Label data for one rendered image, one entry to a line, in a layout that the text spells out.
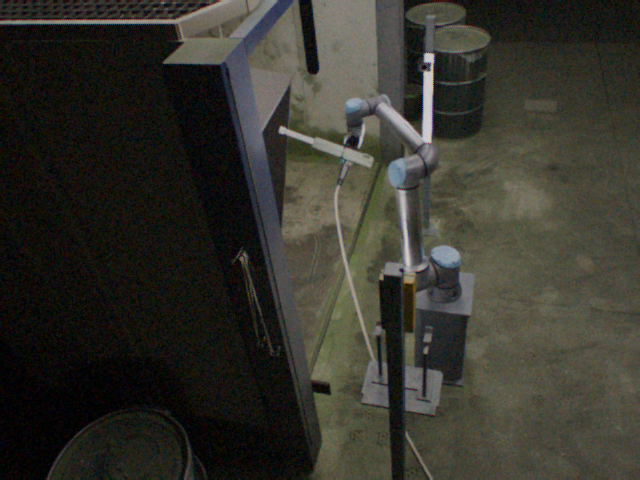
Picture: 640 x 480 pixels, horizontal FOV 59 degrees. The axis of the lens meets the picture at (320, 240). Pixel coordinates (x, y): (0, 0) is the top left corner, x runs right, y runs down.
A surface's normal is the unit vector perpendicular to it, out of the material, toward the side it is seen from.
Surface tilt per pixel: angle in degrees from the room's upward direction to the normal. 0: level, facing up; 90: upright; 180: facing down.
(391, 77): 90
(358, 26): 90
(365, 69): 90
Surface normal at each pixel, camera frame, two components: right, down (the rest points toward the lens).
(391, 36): -0.26, 0.65
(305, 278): -0.11, -0.75
